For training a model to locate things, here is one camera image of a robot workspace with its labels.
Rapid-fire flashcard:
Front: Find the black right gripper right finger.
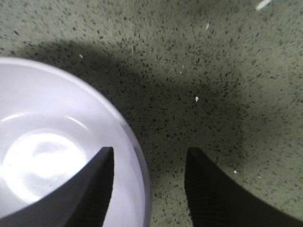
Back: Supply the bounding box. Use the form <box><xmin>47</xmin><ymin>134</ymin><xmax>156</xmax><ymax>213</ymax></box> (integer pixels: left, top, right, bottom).
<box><xmin>184</xmin><ymin>148</ymin><xmax>303</xmax><ymax>227</ymax></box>

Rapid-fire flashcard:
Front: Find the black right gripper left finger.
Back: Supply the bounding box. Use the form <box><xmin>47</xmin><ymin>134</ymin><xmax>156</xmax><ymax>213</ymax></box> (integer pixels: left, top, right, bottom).
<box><xmin>0</xmin><ymin>147</ymin><xmax>114</xmax><ymax>227</ymax></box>

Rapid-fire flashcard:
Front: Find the purple plastic bowl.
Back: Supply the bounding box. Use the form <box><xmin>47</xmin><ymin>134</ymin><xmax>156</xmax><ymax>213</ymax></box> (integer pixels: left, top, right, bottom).
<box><xmin>0</xmin><ymin>57</ymin><xmax>152</xmax><ymax>227</ymax></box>

